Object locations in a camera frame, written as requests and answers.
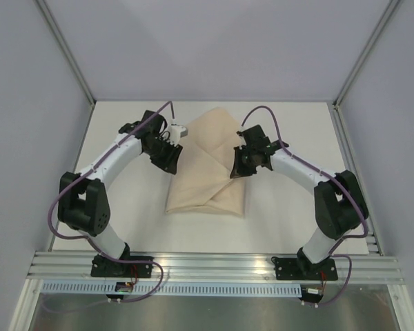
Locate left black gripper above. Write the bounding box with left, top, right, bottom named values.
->
left=145, top=137, right=183, bottom=176

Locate beige cloth drape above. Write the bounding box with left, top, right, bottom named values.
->
left=166, top=108, right=245, bottom=217

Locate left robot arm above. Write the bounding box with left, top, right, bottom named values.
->
left=57, top=110, right=188, bottom=277

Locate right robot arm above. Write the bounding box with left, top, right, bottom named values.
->
left=230, top=125, right=369, bottom=279

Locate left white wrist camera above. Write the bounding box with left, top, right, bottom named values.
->
left=167, top=124, right=188, bottom=146

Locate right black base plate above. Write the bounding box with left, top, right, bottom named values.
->
left=271, top=257, right=338, bottom=281

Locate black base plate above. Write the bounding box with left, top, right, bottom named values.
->
left=271, top=257, right=338, bottom=281
left=90, top=254, right=154, bottom=279

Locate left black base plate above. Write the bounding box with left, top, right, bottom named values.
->
left=90, top=254, right=154, bottom=279

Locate white slotted cable duct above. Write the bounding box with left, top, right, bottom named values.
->
left=41, top=280, right=302, bottom=298

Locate aluminium front rail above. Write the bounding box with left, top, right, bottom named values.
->
left=27, top=250, right=404, bottom=285

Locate left aluminium frame post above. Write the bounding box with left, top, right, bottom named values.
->
left=34, top=0, right=96, bottom=107

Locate aluminium frame post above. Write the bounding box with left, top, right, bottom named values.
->
left=333, top=0, right=403, bottom=110
left=34, top=0, right=96, bottom=107

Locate right aluminium frame post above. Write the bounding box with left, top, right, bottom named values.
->
left=333, top=0, right=403, bottom=110

